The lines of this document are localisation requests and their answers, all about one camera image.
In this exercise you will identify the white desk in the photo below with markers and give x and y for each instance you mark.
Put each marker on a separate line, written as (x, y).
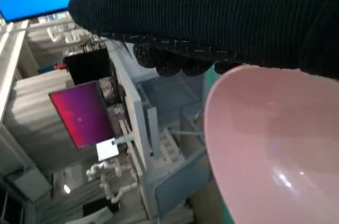
(132, 97)

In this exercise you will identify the small white panel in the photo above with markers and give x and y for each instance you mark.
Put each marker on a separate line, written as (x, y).
(107, 151)

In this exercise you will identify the green cutting mat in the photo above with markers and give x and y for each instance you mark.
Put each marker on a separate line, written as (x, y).
(212, 81)

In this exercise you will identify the pink plastic bowl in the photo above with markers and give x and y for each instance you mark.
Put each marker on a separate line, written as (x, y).
(278, 142)

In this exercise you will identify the black monitor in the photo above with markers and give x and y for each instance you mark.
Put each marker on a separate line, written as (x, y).
(87, 67)

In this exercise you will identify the monitor with magenta screen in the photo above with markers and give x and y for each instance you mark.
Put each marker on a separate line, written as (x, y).
(79, 115)

